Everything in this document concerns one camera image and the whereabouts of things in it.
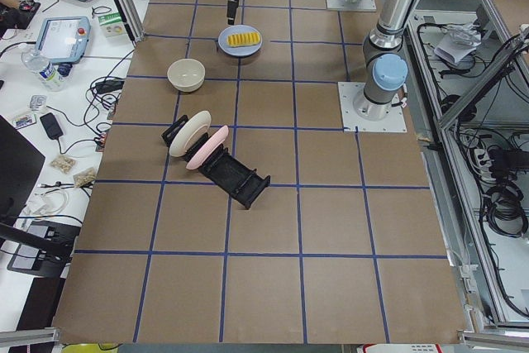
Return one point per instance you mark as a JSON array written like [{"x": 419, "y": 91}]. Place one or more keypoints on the blue plate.
[{"x": 240, "y": 51}]

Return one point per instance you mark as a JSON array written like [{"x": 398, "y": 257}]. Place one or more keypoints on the cream plate in rack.
[{"x": 190, "y": 130}]

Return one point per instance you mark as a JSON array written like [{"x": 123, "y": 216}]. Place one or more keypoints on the pink plate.
[{"x": 208, "y": 148}]

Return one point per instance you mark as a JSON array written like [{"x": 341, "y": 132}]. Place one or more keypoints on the black plate rack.
[{"x": 241, "y": 183}]

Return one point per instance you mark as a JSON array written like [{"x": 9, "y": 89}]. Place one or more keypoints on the cream bowl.
[{"x": 186, "y": 75}]

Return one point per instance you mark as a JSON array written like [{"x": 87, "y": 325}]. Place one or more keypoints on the green white box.
[{"x": 111, "y": 24}]

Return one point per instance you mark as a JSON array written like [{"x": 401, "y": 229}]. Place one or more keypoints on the plastic water bottle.
[{"x": 43, "y": 69}]

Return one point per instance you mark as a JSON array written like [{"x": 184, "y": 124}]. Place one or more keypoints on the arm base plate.
[
  {"x": 361, "y": 6},
  {"x": 352, "y": 121}
]

